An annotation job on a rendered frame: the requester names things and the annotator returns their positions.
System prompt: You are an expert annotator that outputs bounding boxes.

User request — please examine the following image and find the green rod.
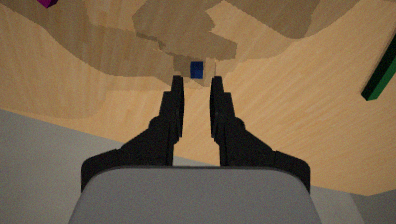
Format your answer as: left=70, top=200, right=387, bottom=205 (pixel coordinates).
left=361, top=34, right=396, bottom=101

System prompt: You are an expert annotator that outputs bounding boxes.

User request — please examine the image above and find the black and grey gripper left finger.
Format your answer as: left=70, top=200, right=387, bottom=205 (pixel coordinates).
left=81, top=75, right=185, bottom=193

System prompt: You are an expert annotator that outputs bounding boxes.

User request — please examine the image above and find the small blue block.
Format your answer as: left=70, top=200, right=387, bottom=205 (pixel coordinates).
left=190, top=61, right=203, bottom=79

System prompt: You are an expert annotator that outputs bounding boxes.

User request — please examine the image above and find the magenta rectangular block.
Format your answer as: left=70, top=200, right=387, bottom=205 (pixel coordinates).
left=37, top=0, right=58, bottom=9

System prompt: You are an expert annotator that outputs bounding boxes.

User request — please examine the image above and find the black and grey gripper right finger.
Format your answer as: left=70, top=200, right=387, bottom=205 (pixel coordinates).
left=209, top=76, right=311, bottom=194

